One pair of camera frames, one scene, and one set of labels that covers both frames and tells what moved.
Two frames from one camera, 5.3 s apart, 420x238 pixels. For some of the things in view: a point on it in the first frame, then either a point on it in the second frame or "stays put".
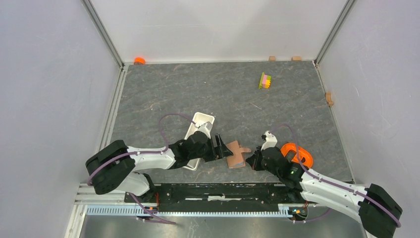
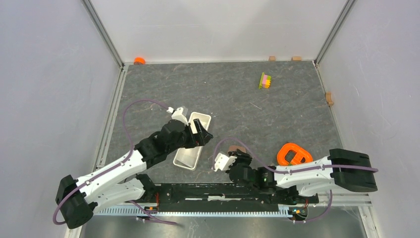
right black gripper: (253, 161) -> (242, 156)
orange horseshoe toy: (303, 153) stays put
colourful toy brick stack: (265, 81) stays put
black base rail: (217, 198) stays put
